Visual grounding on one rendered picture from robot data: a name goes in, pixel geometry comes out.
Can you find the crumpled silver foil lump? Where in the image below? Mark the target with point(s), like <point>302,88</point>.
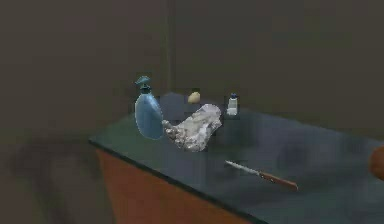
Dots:
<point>196,128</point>

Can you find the white shaker with blue cap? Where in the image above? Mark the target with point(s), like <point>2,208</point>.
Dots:
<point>232,106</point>

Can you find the blue soap dispenser bottle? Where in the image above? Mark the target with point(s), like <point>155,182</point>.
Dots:
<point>148,116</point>

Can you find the brown counter with dark top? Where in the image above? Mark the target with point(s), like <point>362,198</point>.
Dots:
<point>253,173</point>

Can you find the brown round object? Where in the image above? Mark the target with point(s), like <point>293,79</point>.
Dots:
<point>378,163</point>

